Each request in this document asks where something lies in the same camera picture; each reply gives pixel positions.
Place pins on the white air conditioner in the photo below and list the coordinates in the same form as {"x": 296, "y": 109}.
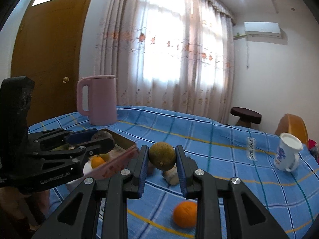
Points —
{"x": 262, "y": 29}

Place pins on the tan round fruit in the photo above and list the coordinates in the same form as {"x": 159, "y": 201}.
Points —
{"x": 106, "y": 157}

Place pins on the small green-brown kiwi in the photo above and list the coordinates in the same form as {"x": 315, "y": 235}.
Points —
{"x": 162, "y": 156}

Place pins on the red metal tin box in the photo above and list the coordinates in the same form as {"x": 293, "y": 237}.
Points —
{"x": 123, "y": 151}

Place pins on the white floral curtain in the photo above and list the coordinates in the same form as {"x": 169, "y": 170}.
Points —
{"x": 176, "y": 55}

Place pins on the white enamel mug blue print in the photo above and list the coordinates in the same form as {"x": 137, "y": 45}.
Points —
{"x": 287, "y": 155}

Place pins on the dark round stool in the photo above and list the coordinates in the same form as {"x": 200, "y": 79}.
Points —
{"x": 247, "y": 117}

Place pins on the brown wooden door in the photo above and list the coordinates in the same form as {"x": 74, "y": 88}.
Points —
{"x": 47, "y": 50}

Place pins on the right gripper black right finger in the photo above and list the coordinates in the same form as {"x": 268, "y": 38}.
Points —
{"x": 245, "y": 215}

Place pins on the cut brown taro piece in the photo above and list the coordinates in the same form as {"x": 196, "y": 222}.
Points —
{"x": 171, "y": 176}

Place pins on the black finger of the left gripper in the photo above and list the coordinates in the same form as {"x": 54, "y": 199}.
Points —
{"x": 54, "y": 138}
{"x": 71, "y": 161}

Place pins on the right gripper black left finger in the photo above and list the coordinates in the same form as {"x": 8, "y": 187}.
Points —
{"x": 77, "y": 216}

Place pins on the purple beet with stem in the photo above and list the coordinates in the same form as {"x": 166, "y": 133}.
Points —
{"x": 102, "y": 135}

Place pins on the orange wooden chair back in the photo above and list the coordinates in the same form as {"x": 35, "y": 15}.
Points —
{"x": 294, "y": 125}

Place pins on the blue plaid tablecloth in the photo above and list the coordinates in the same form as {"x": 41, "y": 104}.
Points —
{"x": 224, "y": 152}

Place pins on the small orange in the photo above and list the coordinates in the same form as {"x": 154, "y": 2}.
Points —
{"x": 185, "y": 214}

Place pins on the pink plastic kettle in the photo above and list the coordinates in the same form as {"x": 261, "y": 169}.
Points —
{"x": 102, "y": 99}

